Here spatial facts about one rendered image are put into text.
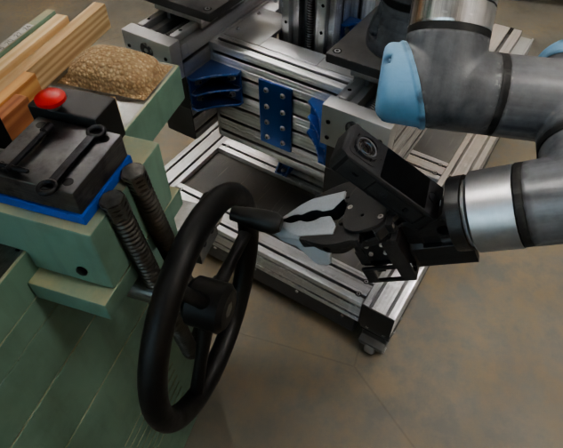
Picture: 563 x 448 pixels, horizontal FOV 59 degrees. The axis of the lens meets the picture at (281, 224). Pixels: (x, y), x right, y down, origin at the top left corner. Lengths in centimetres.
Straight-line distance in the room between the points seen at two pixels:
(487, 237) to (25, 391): 53
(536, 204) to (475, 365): 113
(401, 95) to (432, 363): 112
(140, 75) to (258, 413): 94
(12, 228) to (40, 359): 18
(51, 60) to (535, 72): 62
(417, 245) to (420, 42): 19
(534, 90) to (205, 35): 84
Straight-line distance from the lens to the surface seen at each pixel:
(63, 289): 58
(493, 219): 45
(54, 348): 69
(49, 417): 74
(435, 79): 47
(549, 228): 45
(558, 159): 47
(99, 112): 54
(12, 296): 59
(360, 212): 50
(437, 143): 179
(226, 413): 140
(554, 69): 51
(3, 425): 67
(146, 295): 61
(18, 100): 70
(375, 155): 46
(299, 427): 139
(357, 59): 97
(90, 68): 78
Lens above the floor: 131
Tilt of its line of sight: 49 degrees down
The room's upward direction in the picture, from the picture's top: straight up
